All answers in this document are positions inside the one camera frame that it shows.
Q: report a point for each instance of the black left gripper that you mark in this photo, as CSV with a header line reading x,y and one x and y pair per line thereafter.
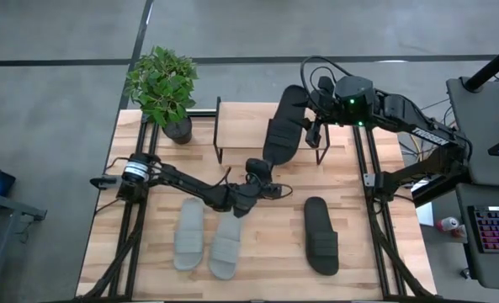
x,y
259,170

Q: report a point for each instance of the grey desk with tablet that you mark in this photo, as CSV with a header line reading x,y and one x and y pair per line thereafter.
x,y
480,139

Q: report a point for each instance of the red white drink can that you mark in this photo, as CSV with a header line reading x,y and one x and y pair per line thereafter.
x,y
447,224

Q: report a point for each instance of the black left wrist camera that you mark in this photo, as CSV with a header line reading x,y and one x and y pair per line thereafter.
x,y
274,191

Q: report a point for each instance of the black slanted pole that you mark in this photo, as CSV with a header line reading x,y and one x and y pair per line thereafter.
x,y
491,67

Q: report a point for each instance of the black rubber slide sandal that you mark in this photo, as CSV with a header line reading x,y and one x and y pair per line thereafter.
x,y
321,240
285,126

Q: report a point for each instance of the white box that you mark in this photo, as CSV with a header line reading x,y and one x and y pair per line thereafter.
x,y
425,214

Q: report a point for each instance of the wooden shelf black metal frame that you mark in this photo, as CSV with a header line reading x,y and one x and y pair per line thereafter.
x,y
240,126

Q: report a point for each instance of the grey rubber slide sandal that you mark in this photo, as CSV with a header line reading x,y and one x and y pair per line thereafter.
x,y
224,252
189,240

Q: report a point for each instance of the backlit rainbow keyboard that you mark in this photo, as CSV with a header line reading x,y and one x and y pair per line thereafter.
x,y
497,229

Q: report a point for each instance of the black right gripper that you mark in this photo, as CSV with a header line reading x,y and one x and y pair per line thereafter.
x,y
325,103

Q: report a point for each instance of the black metal side stand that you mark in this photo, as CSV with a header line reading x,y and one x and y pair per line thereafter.
x,y
5,210

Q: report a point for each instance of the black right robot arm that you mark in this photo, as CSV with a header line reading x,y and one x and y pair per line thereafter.
x,y
405,113

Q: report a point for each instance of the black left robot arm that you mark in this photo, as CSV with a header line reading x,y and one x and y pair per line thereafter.
x,y
182,181

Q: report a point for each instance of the grey desk with keyboard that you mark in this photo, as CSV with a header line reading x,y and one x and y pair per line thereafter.
x,y
472,269

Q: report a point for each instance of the green potted plant black pot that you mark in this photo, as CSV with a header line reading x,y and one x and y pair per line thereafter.
x,y
162,84

